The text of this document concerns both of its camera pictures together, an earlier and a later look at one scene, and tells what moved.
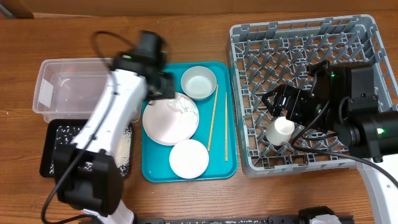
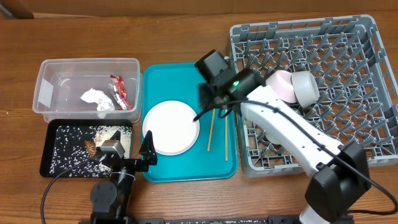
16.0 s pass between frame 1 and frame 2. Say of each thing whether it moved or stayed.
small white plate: moved
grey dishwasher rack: stayed
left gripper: moved
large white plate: moved
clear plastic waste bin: stayed
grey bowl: moved
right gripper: moved
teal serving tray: stayed
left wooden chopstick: stayed
